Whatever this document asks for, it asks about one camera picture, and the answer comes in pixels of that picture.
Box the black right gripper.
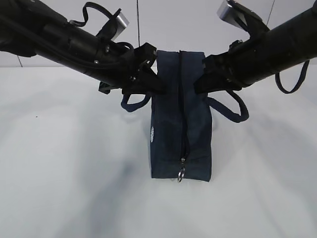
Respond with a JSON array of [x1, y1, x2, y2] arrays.
[[194, 40, 250, 94]]

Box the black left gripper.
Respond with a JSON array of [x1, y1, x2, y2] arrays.
[[99, 42, 166, 95]]

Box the navy blue lunch bag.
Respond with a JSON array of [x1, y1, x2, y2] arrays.
[[121, 51, 249, 182]]

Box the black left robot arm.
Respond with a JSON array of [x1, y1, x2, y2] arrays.
[[0, 0, 165, 94]]

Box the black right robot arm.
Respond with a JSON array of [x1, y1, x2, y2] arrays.
[[194, 0, 317, 93]]

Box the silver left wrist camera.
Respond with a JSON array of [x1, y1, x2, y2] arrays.
[[97, 9, 129, 41]]

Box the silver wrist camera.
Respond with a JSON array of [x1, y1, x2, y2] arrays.
[[97, 9, 129, 41], [216, 0, 270, 34]]

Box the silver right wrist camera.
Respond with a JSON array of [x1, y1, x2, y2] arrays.
[[216, 0, 270, 34]]

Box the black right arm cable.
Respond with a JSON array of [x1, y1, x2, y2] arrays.
[[274, 60, 311, 94]]

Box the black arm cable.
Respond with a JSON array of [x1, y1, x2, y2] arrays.
[[274, 60, 311, 94], [14, 1, 136, 72]]

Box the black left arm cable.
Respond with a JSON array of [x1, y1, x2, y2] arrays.
[[14, 1, 136, 72]]

